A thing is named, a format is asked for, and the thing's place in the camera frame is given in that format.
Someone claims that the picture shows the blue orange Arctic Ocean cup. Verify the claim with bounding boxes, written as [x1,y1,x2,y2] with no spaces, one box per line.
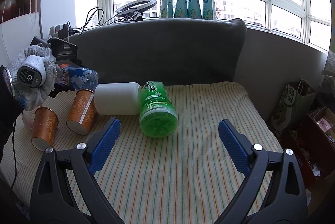
[56,64,99,91]

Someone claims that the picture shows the orange paper cup centre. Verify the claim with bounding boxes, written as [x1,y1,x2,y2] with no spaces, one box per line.
[66,89,97,135]

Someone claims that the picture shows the orange paper cup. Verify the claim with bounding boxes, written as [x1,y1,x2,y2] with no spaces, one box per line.
[31,107,58,151]
[66,89,97,135]

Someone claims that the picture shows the white plastic cup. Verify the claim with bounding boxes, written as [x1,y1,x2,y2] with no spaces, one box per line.
[94,82,141,115]

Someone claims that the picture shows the orange paper cup left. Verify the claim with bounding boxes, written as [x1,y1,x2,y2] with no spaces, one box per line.
[31,107,58,151]

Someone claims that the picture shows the red clear plastic cup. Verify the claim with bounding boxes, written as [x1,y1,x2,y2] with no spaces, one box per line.
[22,110,36,130]

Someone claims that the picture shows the green tea plastic cup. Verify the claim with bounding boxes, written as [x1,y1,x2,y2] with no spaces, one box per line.
[139,81,178,138]

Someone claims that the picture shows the grey gloved left hand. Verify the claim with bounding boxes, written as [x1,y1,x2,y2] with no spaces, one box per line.
[7,43,60,111]

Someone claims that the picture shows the black power adapter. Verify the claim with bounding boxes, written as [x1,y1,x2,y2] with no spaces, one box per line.
[58,21,74,39]

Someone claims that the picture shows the white power strip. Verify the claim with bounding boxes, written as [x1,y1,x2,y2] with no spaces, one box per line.
[49,25,59,37]

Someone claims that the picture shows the brown cardboard box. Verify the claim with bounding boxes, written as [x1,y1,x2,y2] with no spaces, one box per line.
[303,107,334,179]

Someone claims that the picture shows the striped cushion cover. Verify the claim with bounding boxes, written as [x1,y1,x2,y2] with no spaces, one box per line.
[0,81,285,224]

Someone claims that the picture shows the green paper shopping bag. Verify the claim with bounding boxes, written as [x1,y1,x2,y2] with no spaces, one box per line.
[269,79,316,138]

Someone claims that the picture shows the grey sofa backrest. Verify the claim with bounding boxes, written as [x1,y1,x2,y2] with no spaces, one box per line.
[69,18,247,86]

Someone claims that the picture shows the black cable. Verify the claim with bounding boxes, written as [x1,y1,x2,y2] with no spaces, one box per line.
[70,7,142,36]

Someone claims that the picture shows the ring light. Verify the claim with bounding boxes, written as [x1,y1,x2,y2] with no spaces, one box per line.
[114,0,157,22]

